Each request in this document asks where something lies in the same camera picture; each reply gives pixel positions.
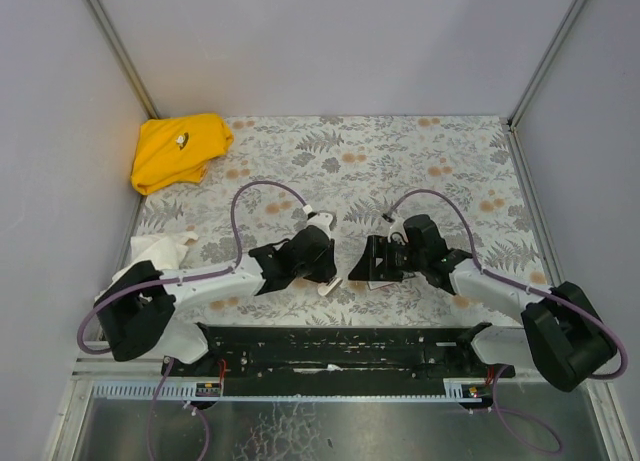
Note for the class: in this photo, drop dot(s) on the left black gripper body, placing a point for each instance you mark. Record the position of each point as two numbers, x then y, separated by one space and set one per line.
324 269

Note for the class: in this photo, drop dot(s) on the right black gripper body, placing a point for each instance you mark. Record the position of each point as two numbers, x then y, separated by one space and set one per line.
377 260

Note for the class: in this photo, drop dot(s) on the red white staple box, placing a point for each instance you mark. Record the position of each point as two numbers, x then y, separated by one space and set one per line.
373 285

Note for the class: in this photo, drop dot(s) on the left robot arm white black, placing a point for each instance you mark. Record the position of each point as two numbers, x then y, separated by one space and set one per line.
139 313

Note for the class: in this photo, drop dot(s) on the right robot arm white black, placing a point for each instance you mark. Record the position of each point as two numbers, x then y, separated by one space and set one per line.
556 331

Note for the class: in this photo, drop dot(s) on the floral patterned table mat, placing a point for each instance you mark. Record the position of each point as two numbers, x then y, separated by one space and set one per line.
456 169

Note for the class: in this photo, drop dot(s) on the white crumpled cloth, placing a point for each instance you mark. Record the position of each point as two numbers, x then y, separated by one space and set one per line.
164 250

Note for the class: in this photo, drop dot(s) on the yellow folded cloth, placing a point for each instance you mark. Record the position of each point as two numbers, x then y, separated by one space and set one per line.
178 150

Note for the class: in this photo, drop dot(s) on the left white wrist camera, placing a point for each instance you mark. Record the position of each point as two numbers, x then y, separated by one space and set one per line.
323 220

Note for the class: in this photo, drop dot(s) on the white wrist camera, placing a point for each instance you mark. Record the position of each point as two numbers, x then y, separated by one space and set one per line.
397 232
323 220

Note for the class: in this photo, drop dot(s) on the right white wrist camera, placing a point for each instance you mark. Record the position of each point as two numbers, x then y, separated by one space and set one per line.
397 232

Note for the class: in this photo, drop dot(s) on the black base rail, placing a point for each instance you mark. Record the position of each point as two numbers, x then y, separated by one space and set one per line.
238 352

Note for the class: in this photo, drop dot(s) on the white slotted cable duct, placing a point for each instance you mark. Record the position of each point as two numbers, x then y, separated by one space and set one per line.
196 392

